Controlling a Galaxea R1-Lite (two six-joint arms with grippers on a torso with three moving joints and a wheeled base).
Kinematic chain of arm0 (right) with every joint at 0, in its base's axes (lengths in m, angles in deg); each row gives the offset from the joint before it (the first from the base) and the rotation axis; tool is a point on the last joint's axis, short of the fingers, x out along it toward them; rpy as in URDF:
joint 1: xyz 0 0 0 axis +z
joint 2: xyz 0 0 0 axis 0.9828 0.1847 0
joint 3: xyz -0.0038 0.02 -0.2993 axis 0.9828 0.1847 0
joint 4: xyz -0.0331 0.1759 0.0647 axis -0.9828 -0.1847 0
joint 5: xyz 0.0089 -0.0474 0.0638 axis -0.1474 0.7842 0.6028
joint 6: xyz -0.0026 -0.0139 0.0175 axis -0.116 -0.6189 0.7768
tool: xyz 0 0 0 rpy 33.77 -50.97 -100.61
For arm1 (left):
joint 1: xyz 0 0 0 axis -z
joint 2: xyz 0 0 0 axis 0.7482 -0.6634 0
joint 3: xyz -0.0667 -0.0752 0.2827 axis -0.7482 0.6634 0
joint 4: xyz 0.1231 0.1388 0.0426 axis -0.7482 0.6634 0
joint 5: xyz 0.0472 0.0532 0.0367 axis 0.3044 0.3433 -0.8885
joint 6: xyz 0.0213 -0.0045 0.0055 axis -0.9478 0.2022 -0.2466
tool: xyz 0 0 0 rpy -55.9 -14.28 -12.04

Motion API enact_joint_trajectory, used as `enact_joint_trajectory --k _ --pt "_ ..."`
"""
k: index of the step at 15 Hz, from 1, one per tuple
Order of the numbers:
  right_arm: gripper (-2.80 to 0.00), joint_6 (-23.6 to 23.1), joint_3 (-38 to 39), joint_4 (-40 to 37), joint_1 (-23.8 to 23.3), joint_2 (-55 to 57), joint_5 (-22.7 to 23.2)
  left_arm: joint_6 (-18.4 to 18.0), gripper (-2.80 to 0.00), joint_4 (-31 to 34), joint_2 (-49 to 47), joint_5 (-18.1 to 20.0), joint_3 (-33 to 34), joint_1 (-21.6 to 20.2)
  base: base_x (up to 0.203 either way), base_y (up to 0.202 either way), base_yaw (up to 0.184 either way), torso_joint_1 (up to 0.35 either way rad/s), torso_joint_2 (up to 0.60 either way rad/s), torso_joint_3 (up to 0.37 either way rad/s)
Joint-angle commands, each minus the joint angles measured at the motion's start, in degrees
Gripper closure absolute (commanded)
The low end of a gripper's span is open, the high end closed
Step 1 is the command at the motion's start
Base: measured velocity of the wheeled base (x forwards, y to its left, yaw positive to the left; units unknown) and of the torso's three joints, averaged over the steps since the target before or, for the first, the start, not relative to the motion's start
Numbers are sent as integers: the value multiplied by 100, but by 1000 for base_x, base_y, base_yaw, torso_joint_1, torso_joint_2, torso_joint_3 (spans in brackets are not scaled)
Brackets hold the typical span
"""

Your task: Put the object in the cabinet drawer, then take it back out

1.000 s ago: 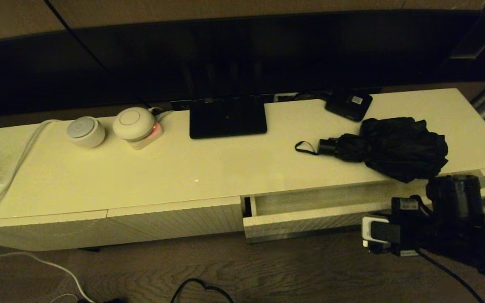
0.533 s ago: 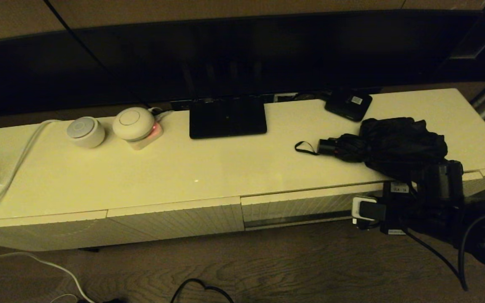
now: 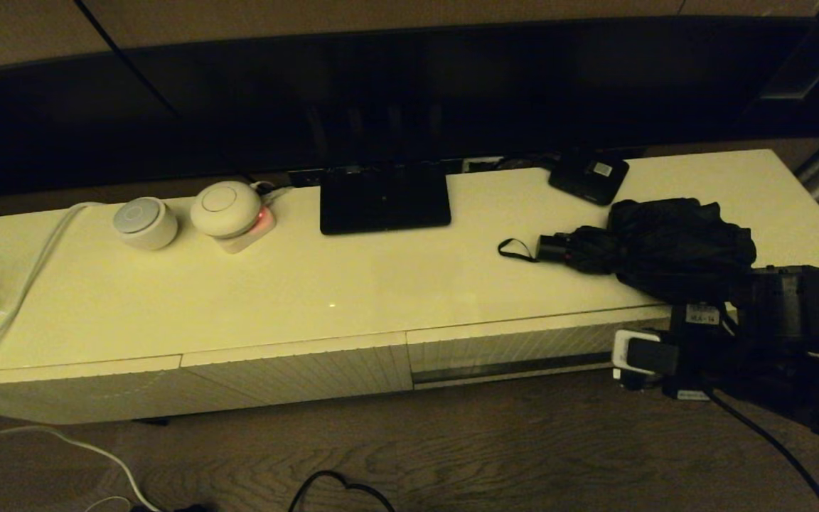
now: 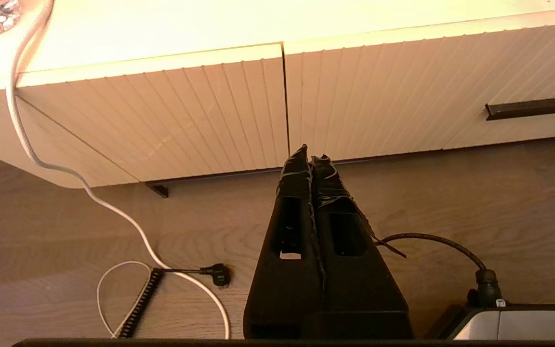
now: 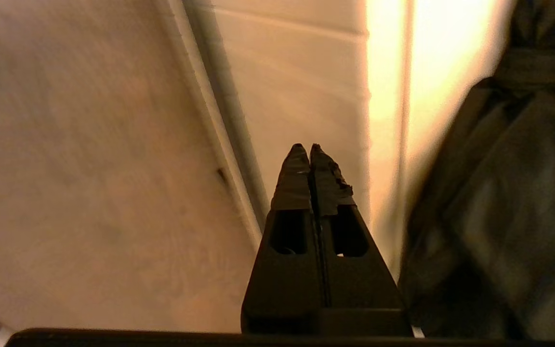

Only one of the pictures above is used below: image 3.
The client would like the white power strip red light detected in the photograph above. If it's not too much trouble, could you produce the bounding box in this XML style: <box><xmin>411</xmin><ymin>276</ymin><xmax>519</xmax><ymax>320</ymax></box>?
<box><xmin>214</xmin><ymin>206</ymin><xmax>277</xmax><ymax>255</ymax></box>

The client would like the black flat screen television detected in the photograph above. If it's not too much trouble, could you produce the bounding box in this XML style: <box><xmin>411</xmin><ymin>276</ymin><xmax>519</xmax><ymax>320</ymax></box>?
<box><xmin>0</xmin><ymin>16</ymin><xmax>819</xmax><ymax>201</ymax></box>

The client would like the white ribbed cabinet door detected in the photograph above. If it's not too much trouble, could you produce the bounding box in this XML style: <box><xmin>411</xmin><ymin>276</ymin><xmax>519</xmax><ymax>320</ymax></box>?
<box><xmin>0</xmin><ymin>354</ymin><xmax>184</xmax><ymax>427</ymax></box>
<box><xmin>179</xmin><ymin>331</ymin><xmax>414</xmax><ymax>413</ymax></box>

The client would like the cream round dome device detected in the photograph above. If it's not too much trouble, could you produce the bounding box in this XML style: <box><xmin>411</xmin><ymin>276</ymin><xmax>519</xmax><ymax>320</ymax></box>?
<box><xmin>190</xmin><ymin>180</ymin><xmax>263</xmax><ymax>239</ymax></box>

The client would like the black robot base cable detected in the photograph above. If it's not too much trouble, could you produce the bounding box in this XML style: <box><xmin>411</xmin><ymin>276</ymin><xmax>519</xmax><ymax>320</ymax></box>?
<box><xmin>287</xmin><ymin>469</ymin><xmax>396</xmax><ymax>512</ymax></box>

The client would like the black set-top box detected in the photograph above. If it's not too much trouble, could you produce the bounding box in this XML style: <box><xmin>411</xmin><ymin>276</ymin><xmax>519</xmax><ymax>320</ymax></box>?
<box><xmin>548</xmin><ymin>149</ymin><xmax>631</xmax><ymax>207</ymax></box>

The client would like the white speaker with grey top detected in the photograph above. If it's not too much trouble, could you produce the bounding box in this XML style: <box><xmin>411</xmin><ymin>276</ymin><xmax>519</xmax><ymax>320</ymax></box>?
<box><xmin>112</xmin><ymin>196</ymin><xmax>179</xmax><ymax>250</ymax></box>

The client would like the black umbrella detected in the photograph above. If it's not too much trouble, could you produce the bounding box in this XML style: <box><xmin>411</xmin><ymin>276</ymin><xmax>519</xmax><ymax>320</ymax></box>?
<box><xmin>498</xmin><ymin>197</ymin><xmax>759</xmax><ymax>305</ymax></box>

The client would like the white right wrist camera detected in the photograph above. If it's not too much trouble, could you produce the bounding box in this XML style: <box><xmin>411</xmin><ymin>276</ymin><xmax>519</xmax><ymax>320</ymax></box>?
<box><xmin>612</xmin><ymin>330</ymin><xmax>680</xmax><ymax>374</ymax></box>

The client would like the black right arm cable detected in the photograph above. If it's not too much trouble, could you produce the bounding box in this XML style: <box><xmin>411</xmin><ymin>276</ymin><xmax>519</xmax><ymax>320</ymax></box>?
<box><xmin>701</xmin><ymin>384</ymin><xmax>819</xmax><ymax>512</ymax></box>

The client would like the black television pedestal base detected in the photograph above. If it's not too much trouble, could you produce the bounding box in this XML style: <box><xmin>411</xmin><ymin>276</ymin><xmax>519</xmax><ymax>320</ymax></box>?
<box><xmin>319</xmin><ymin>162</ymin><xmax>451</xmax><ymax>236</ymax></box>

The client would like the white ribbed cabinet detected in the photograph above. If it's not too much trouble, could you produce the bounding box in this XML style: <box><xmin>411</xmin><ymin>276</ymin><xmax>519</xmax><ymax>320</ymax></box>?
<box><xmin>0</xmin><ymin>148</ymin><xmax>819</xmax><ymax>427</ymax></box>

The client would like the thin black hanging cable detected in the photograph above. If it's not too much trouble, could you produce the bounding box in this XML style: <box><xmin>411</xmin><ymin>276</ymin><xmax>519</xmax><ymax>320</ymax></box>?
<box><xmin>74</xmin><ymin>0</ymin><xmax>126</xmax><ymax>52</ymax></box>

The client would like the white cabinet drawer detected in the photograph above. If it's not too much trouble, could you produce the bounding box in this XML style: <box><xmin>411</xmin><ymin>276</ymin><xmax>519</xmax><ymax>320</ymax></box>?
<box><xmin>406</xmin><ymin>299</ymin><xmax>673</xmax><ymax>390</ymax></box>

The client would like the thick white power cable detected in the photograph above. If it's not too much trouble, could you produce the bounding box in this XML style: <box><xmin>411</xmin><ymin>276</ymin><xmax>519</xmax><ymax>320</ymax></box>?
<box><xmin>0</xmin><ymin>203</ymin><xmax>161</xmax><ymax>512</ymax></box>

